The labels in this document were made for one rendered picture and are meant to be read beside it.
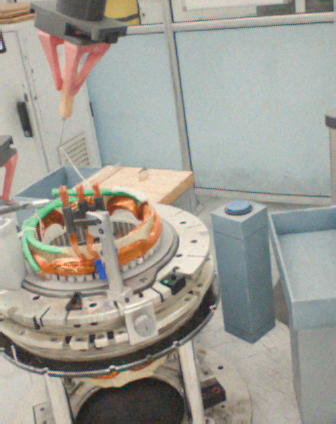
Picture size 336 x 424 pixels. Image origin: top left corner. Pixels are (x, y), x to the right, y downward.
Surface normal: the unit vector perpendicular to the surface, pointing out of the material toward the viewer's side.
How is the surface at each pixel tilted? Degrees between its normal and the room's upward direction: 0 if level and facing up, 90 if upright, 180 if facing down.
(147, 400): 0
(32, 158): 90
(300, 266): 0
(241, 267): 90
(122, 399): 0
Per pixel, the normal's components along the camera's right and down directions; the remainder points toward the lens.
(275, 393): -0.14, -0.91
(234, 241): -0.72, 0.36
